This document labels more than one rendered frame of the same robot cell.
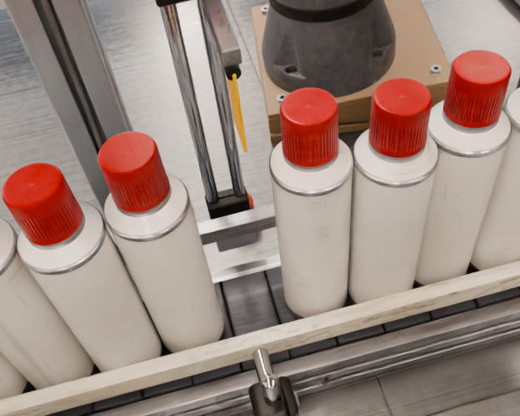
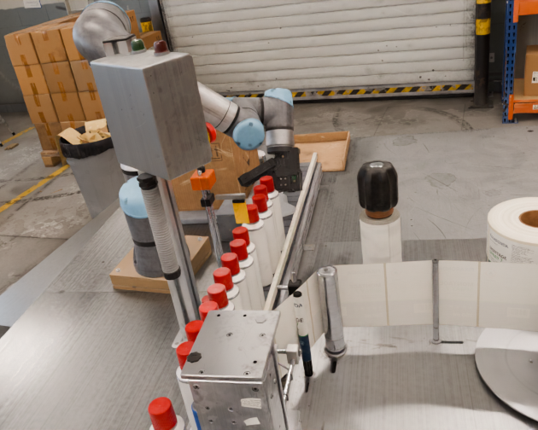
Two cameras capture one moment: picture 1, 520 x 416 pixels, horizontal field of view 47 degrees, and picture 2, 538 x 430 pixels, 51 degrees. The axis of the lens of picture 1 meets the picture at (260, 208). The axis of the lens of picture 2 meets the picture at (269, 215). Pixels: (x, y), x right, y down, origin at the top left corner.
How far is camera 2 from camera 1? 108 cm
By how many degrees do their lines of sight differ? 55
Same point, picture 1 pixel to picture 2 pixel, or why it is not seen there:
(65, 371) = not seen: hidden behind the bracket
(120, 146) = (237, 230)
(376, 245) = (272, 240)
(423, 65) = (194, 241)
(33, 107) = (73, 367)
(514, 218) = (279, 224)
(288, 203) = (259, 234)
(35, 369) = not seen: hidden behind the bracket
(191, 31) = (84, 306)
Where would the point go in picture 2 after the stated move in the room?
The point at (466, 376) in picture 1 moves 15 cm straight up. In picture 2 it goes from (304, 275) to (297, 223)
